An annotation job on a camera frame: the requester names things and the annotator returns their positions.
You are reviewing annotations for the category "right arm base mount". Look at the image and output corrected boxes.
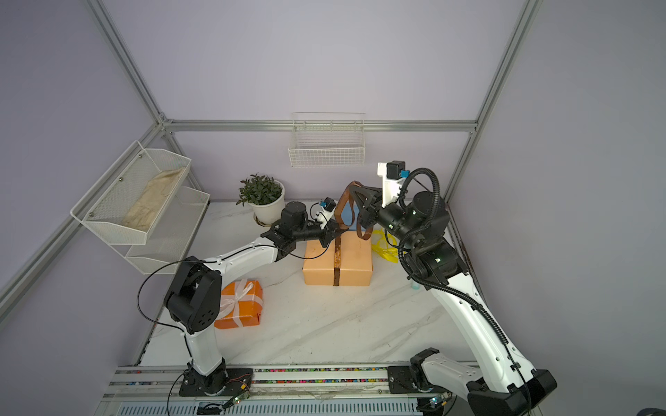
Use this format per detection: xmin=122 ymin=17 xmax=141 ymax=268
xmin=387 ymin=348 xmax=454 ymax=395

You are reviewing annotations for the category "tan gift box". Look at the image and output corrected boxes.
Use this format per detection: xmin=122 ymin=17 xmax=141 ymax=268
xmin=302 ymin=232 xmax=374 ymax=287

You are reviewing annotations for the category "white wire wall basket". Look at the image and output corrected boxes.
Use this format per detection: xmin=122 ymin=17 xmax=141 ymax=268
xmin=288 ymin=112 xmax=366 ymax=168

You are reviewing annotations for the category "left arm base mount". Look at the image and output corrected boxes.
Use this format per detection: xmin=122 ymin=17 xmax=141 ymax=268
xmin=179 ymin=366 xmax=253 ymax=397

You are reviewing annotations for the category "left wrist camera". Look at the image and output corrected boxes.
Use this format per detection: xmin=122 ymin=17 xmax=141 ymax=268
xmin=316 ymin=198 xmax=336 ymax=230

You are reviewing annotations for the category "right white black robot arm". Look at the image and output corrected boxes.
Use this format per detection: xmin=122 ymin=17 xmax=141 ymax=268
xmin=348 ymin=183 xmax=557 ymax=415

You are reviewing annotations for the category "aluminium frame rail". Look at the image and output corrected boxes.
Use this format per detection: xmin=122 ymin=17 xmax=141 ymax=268
xmin=102 ymin=362 xmax=445 ymax=401

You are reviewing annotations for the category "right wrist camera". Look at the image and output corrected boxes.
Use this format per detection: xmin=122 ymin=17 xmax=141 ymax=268
xmin=377 ymin=161 xmax=409 ymax=208

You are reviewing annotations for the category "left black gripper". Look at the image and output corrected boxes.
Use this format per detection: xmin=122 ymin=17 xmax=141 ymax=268
xmin=294 ymin=219 xmax=349 ymax=248

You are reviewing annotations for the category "brown ribbon bow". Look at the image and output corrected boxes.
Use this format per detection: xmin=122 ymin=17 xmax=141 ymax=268
xmin=333 ymin=181 xmax=374 ymax=287

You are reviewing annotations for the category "white ribbon bow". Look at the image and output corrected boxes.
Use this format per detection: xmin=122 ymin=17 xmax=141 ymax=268
xmin=215 ymin=279 xmax=264 ymax=328

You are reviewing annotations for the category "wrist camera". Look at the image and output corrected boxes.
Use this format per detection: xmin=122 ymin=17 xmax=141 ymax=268
xmin=316 ymin=198 xmax=336 ymax=230
xmin=377 ymin=161 xmax=409 ymax=208

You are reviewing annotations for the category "white two-tier mesh shelf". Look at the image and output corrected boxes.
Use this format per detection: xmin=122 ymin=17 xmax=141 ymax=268
xmin=70 ymin=141 xmax=210 ymax=276

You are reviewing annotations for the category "orange gift box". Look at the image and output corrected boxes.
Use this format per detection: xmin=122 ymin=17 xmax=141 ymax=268
xmin=212 ymin=279 xmax=265 ymax=330

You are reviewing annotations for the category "beige cloth in shelf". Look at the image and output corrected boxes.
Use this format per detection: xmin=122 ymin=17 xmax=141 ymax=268
xmin=121 ymin=168 xmax=184 ymax=232

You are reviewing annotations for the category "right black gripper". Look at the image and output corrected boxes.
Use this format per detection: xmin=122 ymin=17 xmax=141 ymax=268
xmin=354 ymin=186 xmax=426 ymax=252

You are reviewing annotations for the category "potted green plant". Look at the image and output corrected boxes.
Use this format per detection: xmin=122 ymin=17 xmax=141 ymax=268
xmin=237 ymin=173 xmax=285 ymax=225

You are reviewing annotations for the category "yellow ribbon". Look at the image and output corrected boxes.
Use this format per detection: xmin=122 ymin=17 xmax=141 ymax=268
xmin=371 ymin=229 xmax=399 ymax=263

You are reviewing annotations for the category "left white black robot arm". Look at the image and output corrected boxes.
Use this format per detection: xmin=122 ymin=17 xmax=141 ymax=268
xmin=165 ymin=198 xmax=343 ymax=377

